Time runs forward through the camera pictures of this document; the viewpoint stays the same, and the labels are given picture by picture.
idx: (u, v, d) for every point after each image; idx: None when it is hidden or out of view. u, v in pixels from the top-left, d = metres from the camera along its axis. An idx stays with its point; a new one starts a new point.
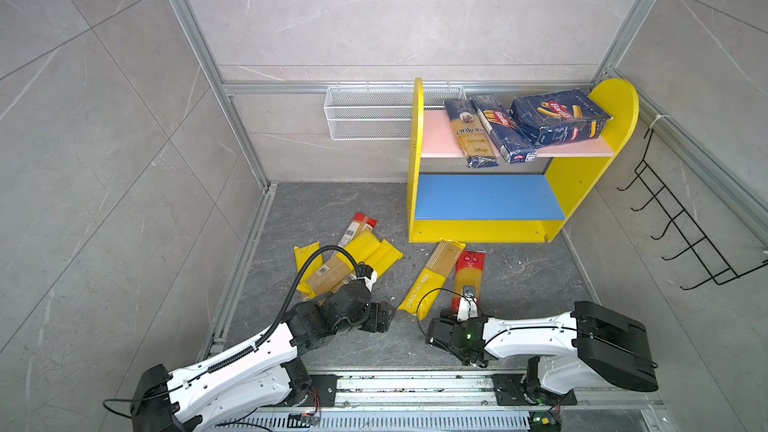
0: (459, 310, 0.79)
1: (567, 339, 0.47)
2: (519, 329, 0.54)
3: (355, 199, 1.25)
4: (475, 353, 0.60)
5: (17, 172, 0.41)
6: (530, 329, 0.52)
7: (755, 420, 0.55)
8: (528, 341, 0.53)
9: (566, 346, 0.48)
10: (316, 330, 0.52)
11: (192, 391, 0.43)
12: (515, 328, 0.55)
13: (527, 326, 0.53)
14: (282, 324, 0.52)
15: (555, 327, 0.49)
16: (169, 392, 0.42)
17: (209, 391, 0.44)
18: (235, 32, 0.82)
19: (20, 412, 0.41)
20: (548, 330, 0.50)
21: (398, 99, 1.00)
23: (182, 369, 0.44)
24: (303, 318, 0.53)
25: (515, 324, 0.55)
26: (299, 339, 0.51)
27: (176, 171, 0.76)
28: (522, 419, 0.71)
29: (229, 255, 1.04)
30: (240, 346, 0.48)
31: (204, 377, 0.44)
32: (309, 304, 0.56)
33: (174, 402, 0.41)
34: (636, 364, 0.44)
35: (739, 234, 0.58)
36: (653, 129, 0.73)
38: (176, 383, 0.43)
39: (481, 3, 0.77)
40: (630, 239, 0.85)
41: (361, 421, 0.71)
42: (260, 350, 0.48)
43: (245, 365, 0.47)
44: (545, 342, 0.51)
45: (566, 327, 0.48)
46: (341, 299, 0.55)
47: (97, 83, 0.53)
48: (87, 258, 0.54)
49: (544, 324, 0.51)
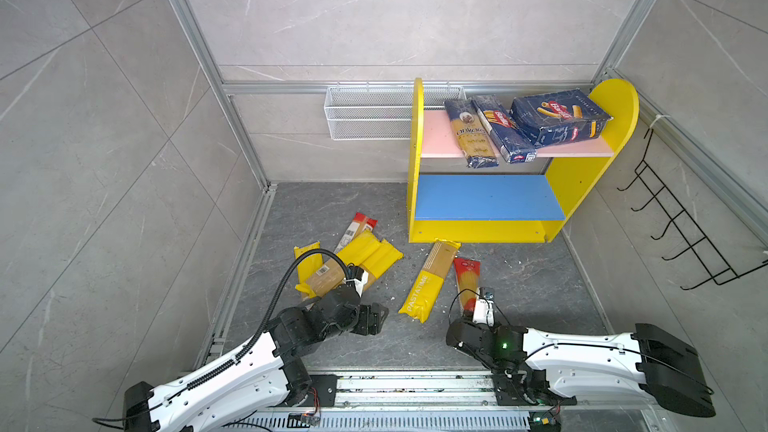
0: (477, 309, 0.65)
1: (631, 361, 0.46)
2: (569, 346, 0.52)
3: (355, 199, 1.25)
4: (509, 363, 0.58)
5: (17, 172, 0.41)
6: (582, 348, 0.51)
7: (755, 420, 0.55)
8: (580, 358, 0.51)
9: (629, 368, 0.46)
10: (300, 339, 0.51)
11: (173, 409, 0.42)
12: (562, 343, 0.53)
13: (577, 343, 0.52)
14: (264, 333, 0.50)
15: (617, 348, 0.48)
16: (149, 411, 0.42)
17: (191, 407, 0.44)
18: (236, 32, 0.82)
19: (20, 412, 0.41)
20: (602, 351, 0.49)
21: (398, 99, 1.00)
23: (164, 386, 0.44)
24: (287, 327, 0.52)
25: (555, 338, 0.54)
26: (282, 350, 0.49)
27: (177, 171, 0.76)
28: (523, 419, 0.71)
29: (229, 255, 1.04)
30: (222, 358, 0.47)
31: (185, 394, 0.44)
32: (295, 309, 0.54)
33: (154, 420, 0.41)
34: (696, 390, 0.43)
35: (739, 235, 0.58)
36: (653, 129, 0.73)
38: (156, 401, 0.43)
39: (481, 3, 0.77)
40: (630, 239, 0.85)
41: (361, 421, 0.71)
42: (243, 363, 0.47)
43: (227, 379, 0.46)
44: (603, 363, 0.49)
45: (628, 348, 0.47)
46: (327, 303, 0.54)
47: (97, 83, 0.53)
48: (87, 258, 0.54)
49: (601, 343, 0.49)
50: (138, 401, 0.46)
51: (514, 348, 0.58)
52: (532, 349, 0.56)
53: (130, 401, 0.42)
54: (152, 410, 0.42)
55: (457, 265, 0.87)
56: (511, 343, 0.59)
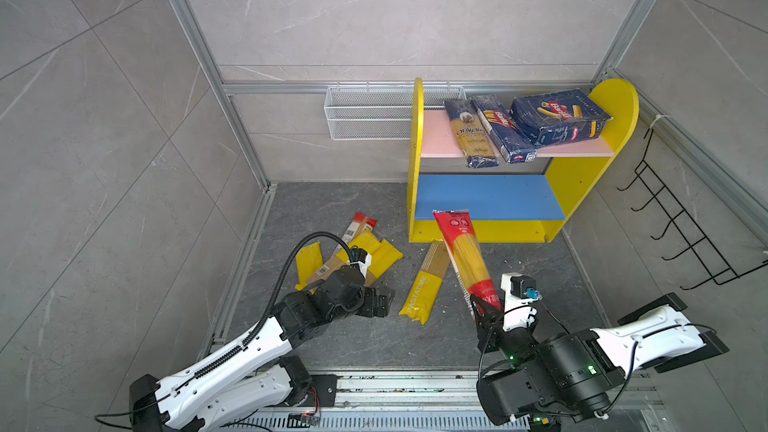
0: (509, 319, 0.50)
1: (696, 336, 0.42)
2: (649, 340, 0.40)
3: (355, 199, 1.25)
4: (597, 403, 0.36)
5: (17, 172, 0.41)
6: (659, 338, 0.41)
7: (756, 420, 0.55)
8: (662, 350, 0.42)
9: (698, 342, 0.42)
10: (307, 322, 0.50)
11: (182, 398, 0.41)
12: (640, 337, 0.40)
13: (649, 333, 0.41)
14: (272, 319, 0.49)
15: (681, 325, 0.43)
16: (158, 402, 0.40)
17: (200, 396, 0.43)
18: (236, 32, 0.82)
19: (20, 412, 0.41)
20: (673, 331, 0.42)
21: (398, 99, 1.00)
23: (170, 377, 0.43)
24: (292, 309, 0.51)
25: (626, 332, 0.40)
26: (289, 333, 0.48)
27: (177, 170, 0.76)
28: (523, 419, 0.71)
29: (229, 255, 1.04)
30: (229, 346, 0.46)
31: (193, 383, 0.42)
32: (301, 293, 0.53)
33: (163, 411, 0.40)
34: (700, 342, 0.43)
35: (740, 235, 0.58)
36: (653, 129, 0.73)
38: (164, 392, 0.41)
39: (481, 4, 0.77)
40: (630, 239, 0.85)
41: (361, 421, 0.71)
42: (250, 349, 0.46)
43: (235, 365, 0.45)
44: (681, 346, 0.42)
45: (687, 324, 0.43)
46: (332, 285, 0.52)
47: (97, 83, 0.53)
48: (87, 258, 0.54)
49: (666, 325, 0.42)
50: (146, 394, 0.44)
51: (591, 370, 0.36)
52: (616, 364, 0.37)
53: (136, 396, 0.40)
54: (160, 402, 0.40)
55: (448, 228, 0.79)
56: (585, 365, 0.36)
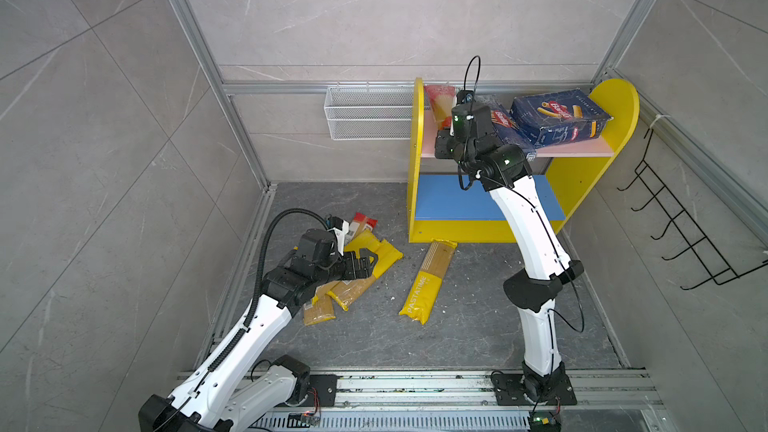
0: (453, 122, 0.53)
1: (553, 268, 0.51)
2: (540, 224, 0.51)
3: (355, 199, 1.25)
4: (487, 168, 0.50)
5: (17, 172, 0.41)
6: (538, 246, 0.51)
7: (755, 420, 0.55)
8: (528, 234, 0.51)
9: (542, 265, 0.51)
10: (298, 285, 0.51)
11: (206, 395, 0.40)
12: (537, 214, 0.51)
13: (545, 228, 0.51)
14: (264, 296, 0.49)
15: (558, 257, 0.51)
16: (180, 408, 0.39)
17: (223, 387, 0.42)
18: (235, 32, 0.82)
19: (20, 413, 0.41)
20: (557, 266, 0.51)
21: (398, 99, 1.00)
23: (181, 385, 0.40)
24: (278, 282, 0.51)
25: (545, 221, 0.52)
26: (285, 301, 0.49)
27: (177, 170, 0.76)
28: (522, 419, 0.71)
29: (229, 255, 1.04)
30: (231, 334, 0.45)
31: (210, 378, 0.41)
32: (280, 267, 0.54)
33: (192, 413, 0.38)
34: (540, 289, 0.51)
35: (739, 234, 0.58)
36: (653, 129, 0.73)
38: (183, 399, 0.39)
39: (481, 4, 0.77)
40: (630, 239, 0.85)
41: (361, 421, 0.71)
42: (254, 327, 0.46)
43: (247, 348, 0.45)
44: (537, 248, 0.51)
45: (561, 261, 0.51)
46: (306, 247, 0.55)
47: (97, 83, 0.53)
48: (87, 258, 0.54)
49: (554, 248, 0.51)
50: (162, 410, 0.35)
51: (500, 155, 0.50)
52: (509, 206, 0.52)
53: (150, 416, 0.38)
54: (183, 407, 0.39)
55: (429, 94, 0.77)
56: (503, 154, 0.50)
